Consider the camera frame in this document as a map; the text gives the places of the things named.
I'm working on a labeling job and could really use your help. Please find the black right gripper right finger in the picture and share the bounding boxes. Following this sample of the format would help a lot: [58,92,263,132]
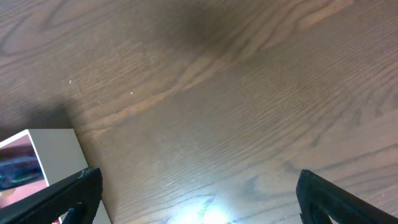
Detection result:
[296,170,397,224]

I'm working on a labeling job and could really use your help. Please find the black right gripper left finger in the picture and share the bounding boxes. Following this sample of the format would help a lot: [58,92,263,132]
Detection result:
[1,167,103,224]

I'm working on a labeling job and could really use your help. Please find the white box with pink interior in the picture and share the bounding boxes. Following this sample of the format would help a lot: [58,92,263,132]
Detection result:
[1,129,110,223]

